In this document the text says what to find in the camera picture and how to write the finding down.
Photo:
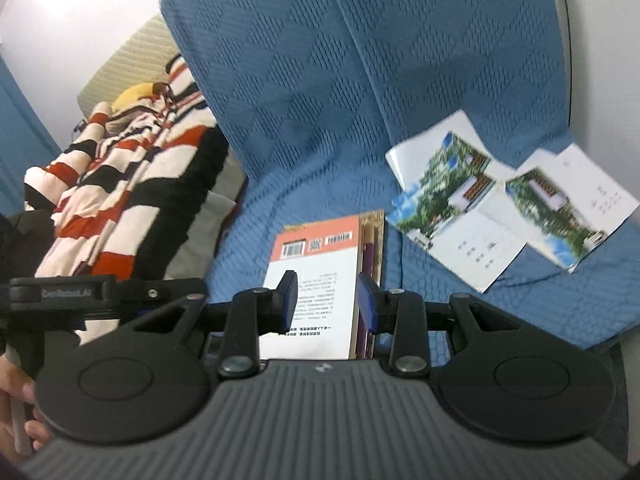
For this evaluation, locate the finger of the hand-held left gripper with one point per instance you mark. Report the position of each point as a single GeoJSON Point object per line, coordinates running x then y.
{"type": "Point", "coordinates": [160, 291]}

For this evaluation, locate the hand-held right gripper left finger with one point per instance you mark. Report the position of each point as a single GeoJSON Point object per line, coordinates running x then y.
{"type": "Point", "coordinates": [287, 305]}

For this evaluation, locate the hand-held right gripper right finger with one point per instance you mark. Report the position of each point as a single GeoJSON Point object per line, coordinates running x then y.
{"type": "Point", "coordinates": [367, 305]}

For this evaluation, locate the white book with orange back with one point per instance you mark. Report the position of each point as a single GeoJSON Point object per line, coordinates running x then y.
{"type": "Point", "coordinates": [310, 305]}

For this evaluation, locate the purple book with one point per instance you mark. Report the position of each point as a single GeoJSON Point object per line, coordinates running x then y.
{"type": "Point", "coordinates": [366, 255]}

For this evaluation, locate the book with painting cover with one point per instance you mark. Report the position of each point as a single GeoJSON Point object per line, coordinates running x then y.
{"type": "Point", "coordinates": [378, 240]}

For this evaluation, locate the photo cover booklet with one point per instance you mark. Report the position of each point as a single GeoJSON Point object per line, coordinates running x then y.
{"type": "Point", "coordinates": [550, 210]}
{"type": "Point", "coordinates": [430, 210]}
{"type": "Point", "coordinates": [465, 155]}

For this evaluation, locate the person's left hand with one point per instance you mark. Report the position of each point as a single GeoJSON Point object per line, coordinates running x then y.
{"type": "Point", "coordinates": [17, 380]}

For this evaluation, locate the red white black striped blanket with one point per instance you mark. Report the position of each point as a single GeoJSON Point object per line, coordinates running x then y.
{"type": "Point", "coordinates": [125, 185]}

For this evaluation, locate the blue ribbed cloth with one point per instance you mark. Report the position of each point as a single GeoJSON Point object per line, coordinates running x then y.
{"type": "Point", "coordinates": [25, 135]}

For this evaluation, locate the yellow plush toy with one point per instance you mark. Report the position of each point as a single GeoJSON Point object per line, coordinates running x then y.
{"type": "Point", "coordinates": [137, 95]}

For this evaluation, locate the blue textured sofa cover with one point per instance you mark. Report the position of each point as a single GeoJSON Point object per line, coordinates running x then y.
{"type": "Point", "coordinates": [325, 85]}

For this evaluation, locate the cream textured pillow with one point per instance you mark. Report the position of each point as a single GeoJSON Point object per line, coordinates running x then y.
{"type": "Point", "coordinates": [130, 55]}

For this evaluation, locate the white armchair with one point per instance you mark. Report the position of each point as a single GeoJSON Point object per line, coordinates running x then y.
{"type": "Point", "coordinates": [610, 60]}

